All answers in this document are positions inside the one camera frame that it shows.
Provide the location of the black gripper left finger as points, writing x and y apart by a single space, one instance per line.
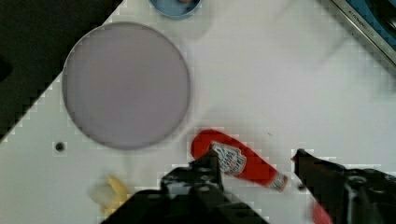
203 171

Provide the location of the peeled toy banana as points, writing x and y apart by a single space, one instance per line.
109 195

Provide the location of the red ketchup bottle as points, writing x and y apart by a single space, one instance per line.
237 159

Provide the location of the blue bowl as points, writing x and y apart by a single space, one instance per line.
176 9

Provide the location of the lilac round plate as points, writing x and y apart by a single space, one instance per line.
126 85

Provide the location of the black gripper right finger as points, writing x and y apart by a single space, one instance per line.
325 180

